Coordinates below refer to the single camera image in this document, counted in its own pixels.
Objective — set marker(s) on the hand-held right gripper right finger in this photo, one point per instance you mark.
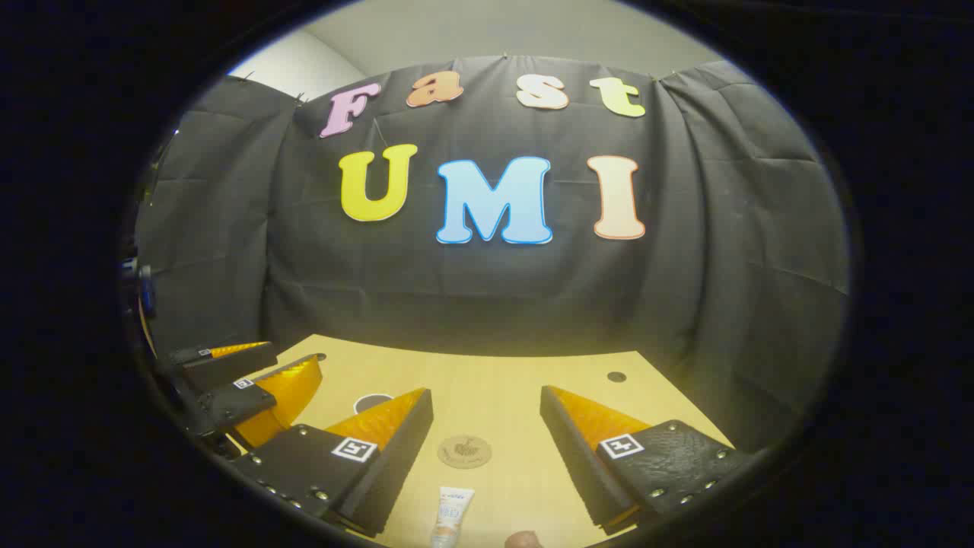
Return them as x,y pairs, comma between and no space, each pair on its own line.
571,464

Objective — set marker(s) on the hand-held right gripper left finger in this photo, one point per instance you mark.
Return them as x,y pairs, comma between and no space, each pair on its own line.
399,464

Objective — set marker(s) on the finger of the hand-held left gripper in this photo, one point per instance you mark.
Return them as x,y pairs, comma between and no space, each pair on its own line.
236,365
228,403

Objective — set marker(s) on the round cork coaster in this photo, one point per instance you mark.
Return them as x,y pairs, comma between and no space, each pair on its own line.
464,451

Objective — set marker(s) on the white toothpaste tube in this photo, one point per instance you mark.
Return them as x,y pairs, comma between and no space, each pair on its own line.
453,516

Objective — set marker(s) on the light wooden desktop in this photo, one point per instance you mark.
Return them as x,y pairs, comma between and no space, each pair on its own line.
494,396

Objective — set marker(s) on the black backdrop cloth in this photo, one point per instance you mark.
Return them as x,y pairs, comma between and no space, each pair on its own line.
487,297

